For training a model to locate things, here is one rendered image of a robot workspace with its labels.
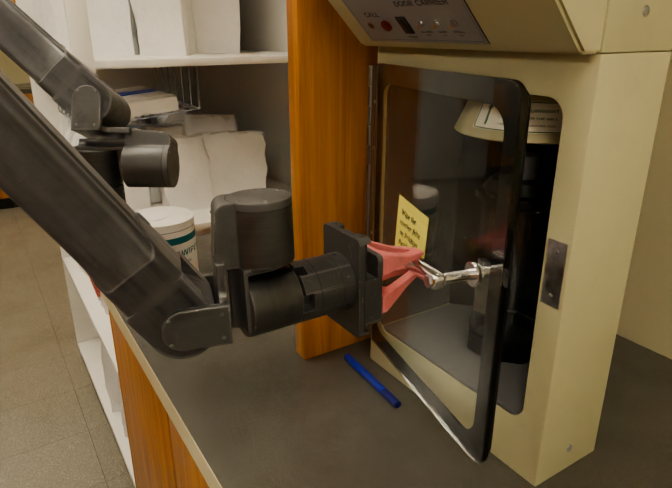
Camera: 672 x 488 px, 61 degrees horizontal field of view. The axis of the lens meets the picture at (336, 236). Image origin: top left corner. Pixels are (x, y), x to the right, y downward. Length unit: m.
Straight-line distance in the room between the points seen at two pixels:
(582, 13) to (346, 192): 0.44
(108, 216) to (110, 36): 1.31
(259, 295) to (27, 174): 0.20
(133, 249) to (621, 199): 0.46
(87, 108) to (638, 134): 0.62
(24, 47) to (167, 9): 0.85
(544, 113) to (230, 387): 0.56
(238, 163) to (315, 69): 1.02
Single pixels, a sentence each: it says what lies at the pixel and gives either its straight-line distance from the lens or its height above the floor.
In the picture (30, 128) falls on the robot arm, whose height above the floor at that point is 1.36.
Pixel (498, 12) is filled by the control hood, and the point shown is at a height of 1.44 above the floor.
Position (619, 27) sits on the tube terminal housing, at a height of 1.43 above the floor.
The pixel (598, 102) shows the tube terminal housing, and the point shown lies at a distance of 0.56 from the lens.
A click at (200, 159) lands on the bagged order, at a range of 1.70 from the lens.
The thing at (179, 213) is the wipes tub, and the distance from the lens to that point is 1.16.
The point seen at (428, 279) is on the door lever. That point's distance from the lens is 0.55.
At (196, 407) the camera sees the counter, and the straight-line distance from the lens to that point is 0.84.
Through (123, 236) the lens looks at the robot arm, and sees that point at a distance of 0.47.
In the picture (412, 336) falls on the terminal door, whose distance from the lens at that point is 0.73.
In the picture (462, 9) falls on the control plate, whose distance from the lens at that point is 0.57.
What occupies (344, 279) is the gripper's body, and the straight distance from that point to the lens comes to 0.53.
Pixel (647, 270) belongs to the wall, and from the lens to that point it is 1.07.
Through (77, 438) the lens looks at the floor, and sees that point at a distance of 2.43.
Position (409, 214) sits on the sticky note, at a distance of 0.69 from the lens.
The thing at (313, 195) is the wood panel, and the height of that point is 1.21.
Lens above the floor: 1.43
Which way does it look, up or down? 20 degrees down
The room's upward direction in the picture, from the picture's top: straight up
